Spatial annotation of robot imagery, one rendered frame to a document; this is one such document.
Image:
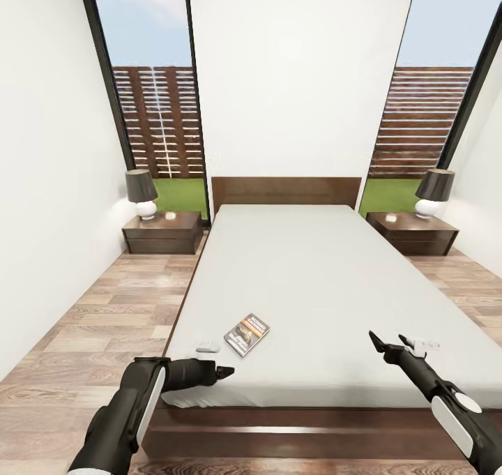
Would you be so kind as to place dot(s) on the table lamp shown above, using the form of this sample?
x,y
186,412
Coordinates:
x,y
141,190
435,187

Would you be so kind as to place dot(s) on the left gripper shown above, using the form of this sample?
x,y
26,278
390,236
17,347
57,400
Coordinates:
x,y
202,373

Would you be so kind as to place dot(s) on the hardback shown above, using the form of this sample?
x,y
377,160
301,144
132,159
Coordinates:
x,y
246,334

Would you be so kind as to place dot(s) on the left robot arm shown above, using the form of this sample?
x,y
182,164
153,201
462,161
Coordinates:
x,y
117,430

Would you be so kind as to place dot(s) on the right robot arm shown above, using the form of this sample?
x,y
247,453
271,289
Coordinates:
x,y
478,438

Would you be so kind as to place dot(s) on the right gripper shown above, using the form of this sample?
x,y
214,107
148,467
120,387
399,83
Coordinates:
x,y
396,354

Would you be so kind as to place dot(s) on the bed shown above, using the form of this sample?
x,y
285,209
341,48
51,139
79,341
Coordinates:
x,y
292,251

